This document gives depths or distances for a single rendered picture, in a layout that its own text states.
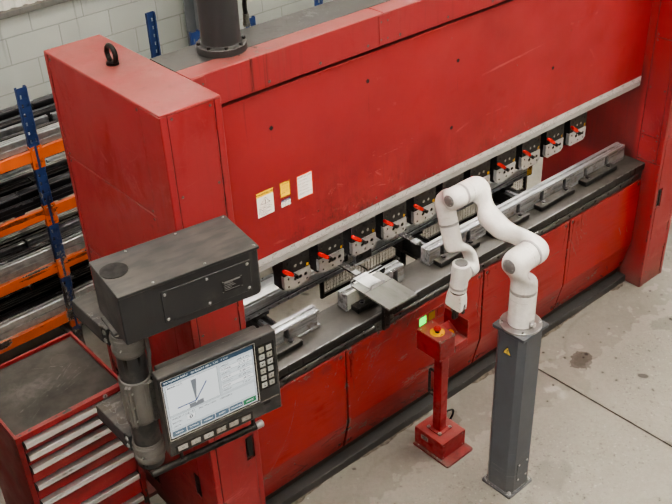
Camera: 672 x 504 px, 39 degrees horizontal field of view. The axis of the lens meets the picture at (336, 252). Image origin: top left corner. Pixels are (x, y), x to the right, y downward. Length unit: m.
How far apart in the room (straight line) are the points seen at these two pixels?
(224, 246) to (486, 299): 2.36
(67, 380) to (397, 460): 1.79
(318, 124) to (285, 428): 1.45
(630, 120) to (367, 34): 2.42
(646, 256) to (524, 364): 2.14
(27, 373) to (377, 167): 1.78
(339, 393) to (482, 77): 1.67
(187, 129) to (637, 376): 3.31
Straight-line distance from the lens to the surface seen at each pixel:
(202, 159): 3.39
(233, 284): 3.15
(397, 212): 4.53
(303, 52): 3.79
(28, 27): 7.97
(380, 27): 4.04
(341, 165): 4.15
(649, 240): 6.27
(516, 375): 4.41
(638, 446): 5.31
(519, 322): 4.26
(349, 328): 4.48
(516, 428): 4.63
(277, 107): 3.80
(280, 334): 4.35
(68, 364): 4.34
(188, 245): 3.17
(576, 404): 5.48
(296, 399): 4.46
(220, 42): 3.65
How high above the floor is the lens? 3.63
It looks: 33 degrees down
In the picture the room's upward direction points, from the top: 3 degrees counter-clockwise
